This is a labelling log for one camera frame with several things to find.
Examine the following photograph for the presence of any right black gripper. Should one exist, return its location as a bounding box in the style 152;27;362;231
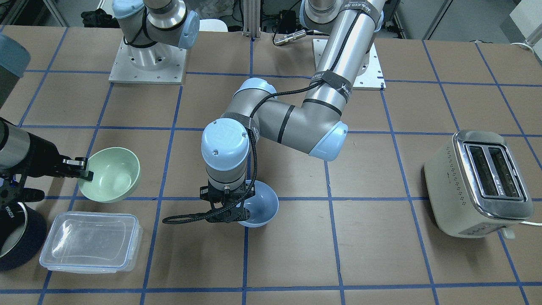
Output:
0;136;94;203

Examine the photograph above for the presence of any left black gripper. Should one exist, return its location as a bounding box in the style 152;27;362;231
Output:
200;180;255;223

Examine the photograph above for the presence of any blue bowl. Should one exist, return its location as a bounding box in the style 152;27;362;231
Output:
238;180;279;228

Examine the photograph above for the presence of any green bowl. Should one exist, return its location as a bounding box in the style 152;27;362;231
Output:
78;147;142;203

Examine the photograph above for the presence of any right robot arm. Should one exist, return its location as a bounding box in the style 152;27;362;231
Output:
0;34;94;206

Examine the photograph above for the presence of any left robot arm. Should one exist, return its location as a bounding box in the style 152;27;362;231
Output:
163;0;384;223

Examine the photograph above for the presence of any dark blue saucepan with lid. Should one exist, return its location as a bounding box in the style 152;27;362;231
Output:
0;179;47;272

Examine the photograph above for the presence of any clear plastic container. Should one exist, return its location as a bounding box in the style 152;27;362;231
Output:
39;211;143;274

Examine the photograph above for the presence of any cream two-slot toaster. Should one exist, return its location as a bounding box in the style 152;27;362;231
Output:
423;130;534;239

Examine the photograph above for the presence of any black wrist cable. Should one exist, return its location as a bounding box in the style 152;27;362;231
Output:
162;4;373;225

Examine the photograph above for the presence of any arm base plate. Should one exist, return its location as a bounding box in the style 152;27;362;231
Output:
108;39;188;85
312;39;387;90

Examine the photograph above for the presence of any aluminium frame post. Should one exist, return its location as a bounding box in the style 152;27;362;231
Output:
239;0;261;41

